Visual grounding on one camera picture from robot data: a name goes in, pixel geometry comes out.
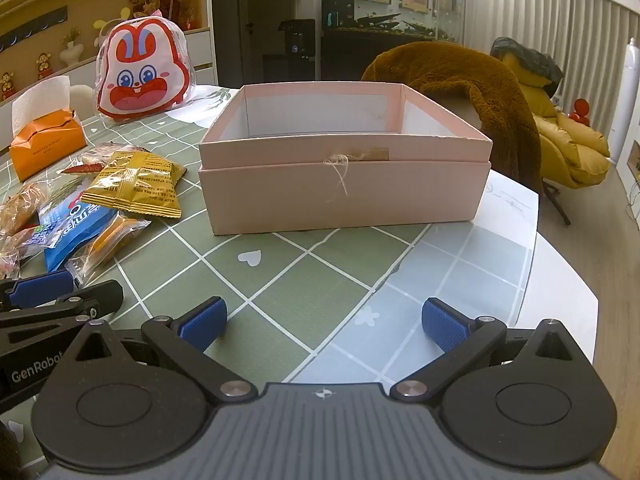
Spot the orange tissue box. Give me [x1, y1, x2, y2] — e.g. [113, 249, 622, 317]
[9, 75, 88, 183]

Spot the white vase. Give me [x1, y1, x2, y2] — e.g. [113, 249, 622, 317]
[60, 40, 85, 67]

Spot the white tower air conditioner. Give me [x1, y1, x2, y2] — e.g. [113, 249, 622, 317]
[606, 39, 640, 173]

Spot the clear packet with golden roll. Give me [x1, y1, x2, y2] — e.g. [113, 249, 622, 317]
[0, 181, 53, 242]

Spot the black water dispenser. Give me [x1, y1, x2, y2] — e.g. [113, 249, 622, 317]
[261, 19, 319, 87]

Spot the white chair back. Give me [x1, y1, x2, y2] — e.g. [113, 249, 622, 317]
[69, 84, 102, 117]

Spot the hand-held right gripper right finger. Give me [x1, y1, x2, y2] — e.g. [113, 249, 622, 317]
[389, 297, 577, 404]

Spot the clear packet with tan bar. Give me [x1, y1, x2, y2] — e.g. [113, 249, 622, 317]
[66, 211, 152, 287]

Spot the red rabbit plush bag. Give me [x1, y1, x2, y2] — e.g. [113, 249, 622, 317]
[95, 14, 196, 122]

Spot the green-print snack packet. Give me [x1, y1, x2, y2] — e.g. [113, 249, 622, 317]
[47, 172, 103, 207]

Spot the yellow snack packet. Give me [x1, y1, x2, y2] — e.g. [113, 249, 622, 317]
[81, 151, 189, 220]

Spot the white paper sheet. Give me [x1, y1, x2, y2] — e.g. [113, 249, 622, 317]
[167, 86, 243, 130]
[470, 167, 544, 252]

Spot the grey pleated curtain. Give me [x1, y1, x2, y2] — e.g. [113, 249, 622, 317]
[462, 0, 640, 128]

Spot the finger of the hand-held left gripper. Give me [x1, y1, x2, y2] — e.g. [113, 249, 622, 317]
[0, 280, 125, 347]
[0, 269, 76, 311]

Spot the glass fish tank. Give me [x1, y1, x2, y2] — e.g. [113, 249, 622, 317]
[321, 0, 453, 42]

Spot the clear packet with round biscuit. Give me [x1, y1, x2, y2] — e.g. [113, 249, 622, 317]
[64, 142, 152, 175]

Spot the wooden display shelf cabinet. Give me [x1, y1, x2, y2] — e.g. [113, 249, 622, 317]
[0, 0, 217, 111]

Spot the brown fur blanket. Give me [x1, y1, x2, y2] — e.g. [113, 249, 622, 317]
[361, 41, 545, 196]

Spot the small clear blue-print packet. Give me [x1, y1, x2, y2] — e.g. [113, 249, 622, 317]
[22, 224, 67, 252]

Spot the pink cardboard box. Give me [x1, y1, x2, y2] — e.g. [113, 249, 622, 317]
[198, 83, 493, 237]

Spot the red round toy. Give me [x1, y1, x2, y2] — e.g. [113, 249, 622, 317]
[566, 97, 594, 126]

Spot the yellow recliner chair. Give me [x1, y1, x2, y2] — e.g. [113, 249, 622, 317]
[492, 52, 612, 227]

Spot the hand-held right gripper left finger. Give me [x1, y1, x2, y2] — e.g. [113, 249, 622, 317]
[65, 297, 257, 404]

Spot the blue snack packet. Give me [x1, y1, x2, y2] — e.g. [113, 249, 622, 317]
[39, 194, 120, 273]

